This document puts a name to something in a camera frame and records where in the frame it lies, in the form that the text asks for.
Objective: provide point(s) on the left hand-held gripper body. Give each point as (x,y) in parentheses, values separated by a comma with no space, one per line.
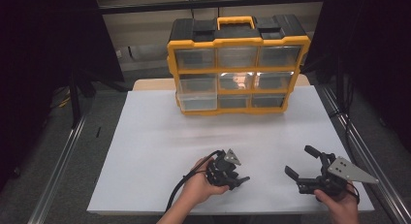
(223,170)

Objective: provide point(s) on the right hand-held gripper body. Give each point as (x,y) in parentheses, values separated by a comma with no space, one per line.
(329,182)

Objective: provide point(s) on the yellow black drawer organizer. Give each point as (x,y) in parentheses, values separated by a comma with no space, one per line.
(237,34)

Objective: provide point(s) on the person's right hand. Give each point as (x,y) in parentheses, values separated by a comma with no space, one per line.
(344,208)

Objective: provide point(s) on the person's left hand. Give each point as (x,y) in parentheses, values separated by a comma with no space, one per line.
(197,186)

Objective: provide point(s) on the light wooden table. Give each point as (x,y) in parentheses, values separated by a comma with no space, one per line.
(151,85)

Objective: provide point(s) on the black curtain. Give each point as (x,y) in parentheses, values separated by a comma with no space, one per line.
(38,72)
(374,56)

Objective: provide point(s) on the group of clear drawers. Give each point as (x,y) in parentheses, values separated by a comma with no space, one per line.
(237,56)

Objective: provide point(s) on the black metal stand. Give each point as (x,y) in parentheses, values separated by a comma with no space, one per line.
(75,101)

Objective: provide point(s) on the desk with dark edge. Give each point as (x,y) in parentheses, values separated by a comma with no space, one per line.
(206,4)

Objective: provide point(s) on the aluminium floor rail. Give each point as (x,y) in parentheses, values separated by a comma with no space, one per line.
(365,153)
(58,172)

